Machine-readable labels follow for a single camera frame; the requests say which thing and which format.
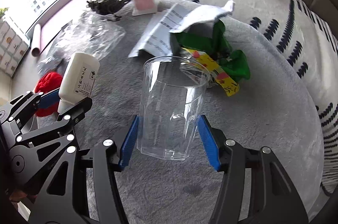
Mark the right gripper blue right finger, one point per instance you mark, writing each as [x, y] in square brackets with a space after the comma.
[209, 143]

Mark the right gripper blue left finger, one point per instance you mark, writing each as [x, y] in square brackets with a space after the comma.
[128, 139]

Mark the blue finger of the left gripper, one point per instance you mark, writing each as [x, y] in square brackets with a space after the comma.
[48, 99]
[77, 112]

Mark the white plastic bottle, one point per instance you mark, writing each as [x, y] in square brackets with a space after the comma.
[78, 80]

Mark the clear plastic cup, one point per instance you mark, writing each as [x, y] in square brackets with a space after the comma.
[171, 103]

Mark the green snack wrapper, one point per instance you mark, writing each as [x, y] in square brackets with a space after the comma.
[206, 44]

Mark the white printed paper sheets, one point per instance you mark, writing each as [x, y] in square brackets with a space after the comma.
[158, 38]

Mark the red cloth ball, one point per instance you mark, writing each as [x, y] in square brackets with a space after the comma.
[49, 82]

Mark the rolled purple yoga mat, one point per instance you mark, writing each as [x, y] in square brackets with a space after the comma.
[36, 41]

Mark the white storage boxes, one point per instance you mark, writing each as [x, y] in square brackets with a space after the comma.
[14, 45]

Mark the grey fluffy table cover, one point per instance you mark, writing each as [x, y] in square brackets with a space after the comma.
[273, 108]

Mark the clear crumpled plastic bag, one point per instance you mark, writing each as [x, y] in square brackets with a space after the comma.
[90, 33]

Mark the black spiky pinecone object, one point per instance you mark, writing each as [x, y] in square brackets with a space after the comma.
[107, 7]

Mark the white black patterned rug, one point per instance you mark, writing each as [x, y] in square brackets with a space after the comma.
[310, 47]

